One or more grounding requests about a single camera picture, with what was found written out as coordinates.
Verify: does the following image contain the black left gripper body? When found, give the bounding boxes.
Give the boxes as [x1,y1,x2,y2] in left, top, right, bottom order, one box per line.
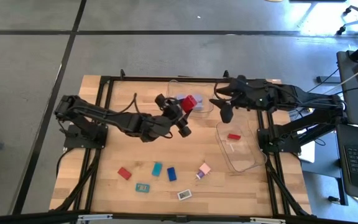
[154,93,185,126]

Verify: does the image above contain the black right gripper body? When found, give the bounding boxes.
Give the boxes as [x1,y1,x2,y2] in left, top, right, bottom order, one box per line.
[228,75,281,112]

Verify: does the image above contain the red cube wall charger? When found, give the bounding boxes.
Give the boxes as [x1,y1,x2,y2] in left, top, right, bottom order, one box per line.
[181,95,198,113]

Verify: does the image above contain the pink wall charger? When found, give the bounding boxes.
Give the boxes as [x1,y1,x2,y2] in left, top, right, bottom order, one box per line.
[198,162,212,175]

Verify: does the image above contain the teal digital timer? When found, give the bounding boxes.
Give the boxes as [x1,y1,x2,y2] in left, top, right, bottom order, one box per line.
[135,182,150,194]
[151,162,163,177]

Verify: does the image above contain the blue digital timer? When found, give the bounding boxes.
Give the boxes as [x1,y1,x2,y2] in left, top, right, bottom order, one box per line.
[167,167,178,182]

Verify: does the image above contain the white grey card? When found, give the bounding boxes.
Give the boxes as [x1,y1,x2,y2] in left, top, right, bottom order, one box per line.
[177,189,193,202]

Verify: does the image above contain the clear rectangular plastic bin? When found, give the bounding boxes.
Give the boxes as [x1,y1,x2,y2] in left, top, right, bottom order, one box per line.
[166,80,214,114]

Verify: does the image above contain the clear plastic bin with label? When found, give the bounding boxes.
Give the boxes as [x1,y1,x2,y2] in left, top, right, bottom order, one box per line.
[215,119,268,173]

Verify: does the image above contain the black desk foot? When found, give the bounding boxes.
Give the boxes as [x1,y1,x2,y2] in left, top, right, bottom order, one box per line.
[316,75,341,84]

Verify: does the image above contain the white paper sheet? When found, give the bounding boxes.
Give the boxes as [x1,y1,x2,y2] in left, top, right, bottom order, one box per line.
[299,141,316,164]

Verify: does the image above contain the dark grey desk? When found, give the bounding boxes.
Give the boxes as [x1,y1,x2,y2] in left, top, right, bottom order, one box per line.
[336,49,358,129]

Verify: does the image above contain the white chair base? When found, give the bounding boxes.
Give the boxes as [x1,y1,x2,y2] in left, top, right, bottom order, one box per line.
[336,5,358,35]

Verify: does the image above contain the black desk leg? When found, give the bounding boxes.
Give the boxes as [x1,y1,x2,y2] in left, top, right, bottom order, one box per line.
[327,174,350,207]

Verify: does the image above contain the black beam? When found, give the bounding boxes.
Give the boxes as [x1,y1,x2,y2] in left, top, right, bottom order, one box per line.
[0,210,358,224]

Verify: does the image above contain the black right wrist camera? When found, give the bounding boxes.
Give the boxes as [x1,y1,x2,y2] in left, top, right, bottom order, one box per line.
[220,102,235,124]

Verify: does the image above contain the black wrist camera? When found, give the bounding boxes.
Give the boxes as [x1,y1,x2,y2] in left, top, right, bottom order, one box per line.
[220,102,235,124]
[177,119,193,138]

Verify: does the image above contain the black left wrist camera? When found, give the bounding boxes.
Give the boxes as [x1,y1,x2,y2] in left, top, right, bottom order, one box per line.
[177,119,193,138]

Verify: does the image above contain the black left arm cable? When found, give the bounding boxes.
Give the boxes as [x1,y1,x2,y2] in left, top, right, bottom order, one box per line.
[116,92,139,116]

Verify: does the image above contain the black aluminium table frame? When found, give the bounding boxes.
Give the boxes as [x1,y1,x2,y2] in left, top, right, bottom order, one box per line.
[50,68,313,218]

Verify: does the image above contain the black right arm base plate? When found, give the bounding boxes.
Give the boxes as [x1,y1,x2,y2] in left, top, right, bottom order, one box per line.
[257,129,301,154]

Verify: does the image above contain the black floor cable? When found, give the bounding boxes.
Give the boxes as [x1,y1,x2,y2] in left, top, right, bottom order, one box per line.
[306,67,341,94]

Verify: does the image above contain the white cable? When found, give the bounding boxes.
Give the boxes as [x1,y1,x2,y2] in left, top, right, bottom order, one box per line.
[323,60,358,95]

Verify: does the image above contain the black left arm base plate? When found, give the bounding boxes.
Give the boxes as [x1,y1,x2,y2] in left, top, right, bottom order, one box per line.
[63,124,109,149]

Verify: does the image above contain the silver bracket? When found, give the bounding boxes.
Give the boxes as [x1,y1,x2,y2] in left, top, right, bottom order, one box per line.
[76,213,114,222]
[249,217,286,224]

